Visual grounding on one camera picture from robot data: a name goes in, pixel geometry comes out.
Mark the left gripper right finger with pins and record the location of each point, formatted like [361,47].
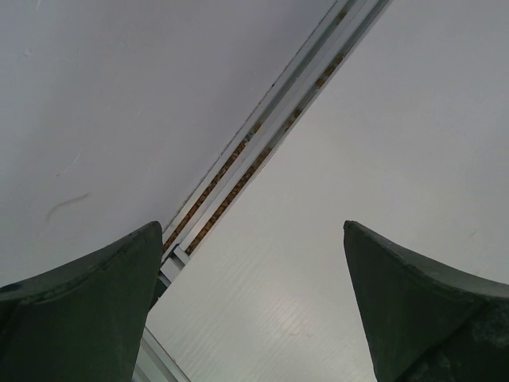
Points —
[424,320]

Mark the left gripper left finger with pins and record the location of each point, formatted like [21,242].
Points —
[82,321]

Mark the aluminium left side rail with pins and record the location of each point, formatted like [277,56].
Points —
[233,304]

